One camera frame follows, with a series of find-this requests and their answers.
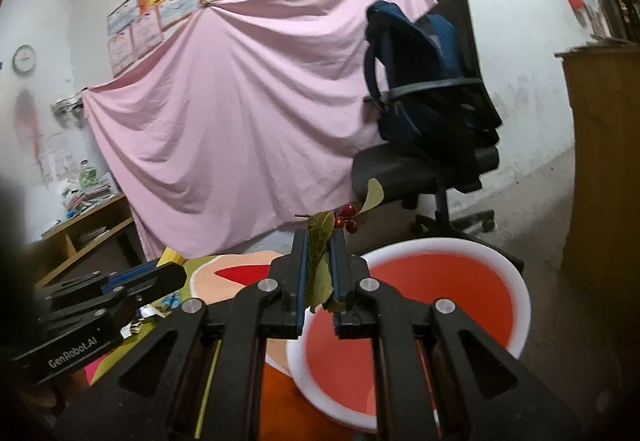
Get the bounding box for stack of books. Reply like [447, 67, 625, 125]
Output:
[61, 181, 120, 218]

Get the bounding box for round wall clock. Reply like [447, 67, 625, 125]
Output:
[12, 45, 37, 74]

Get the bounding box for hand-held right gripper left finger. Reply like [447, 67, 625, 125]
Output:
[55, 228, 307, 441]

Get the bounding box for pink hanging sheet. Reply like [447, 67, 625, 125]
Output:
[82, 0, 438, 259]

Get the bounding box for dark blue backpack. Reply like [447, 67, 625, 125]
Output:
[364, 1, 501, 146]

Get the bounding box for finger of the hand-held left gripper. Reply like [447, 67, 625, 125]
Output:
[37, 287, 143, 337]
[35, 261, 188, 304]

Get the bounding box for leafy twig with red berries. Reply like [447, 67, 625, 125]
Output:
[295, 178, 385, 314]

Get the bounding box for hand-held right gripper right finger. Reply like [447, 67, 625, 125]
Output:
[330, 231, 582, 441]

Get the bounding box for black office chair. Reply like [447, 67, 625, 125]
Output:
[350, 0, 526, 272]

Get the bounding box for red and white plastic basin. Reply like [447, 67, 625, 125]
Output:
[285, 236, 531, 434]

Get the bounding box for colourful printed blanket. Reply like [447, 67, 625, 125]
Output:
[85, 248, 381, 441]

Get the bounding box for wooden cabinet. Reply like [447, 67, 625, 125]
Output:
[554, 41, 640, 294]

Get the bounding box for wooden shelf unit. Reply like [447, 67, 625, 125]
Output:
[29, 193, 137, 292]

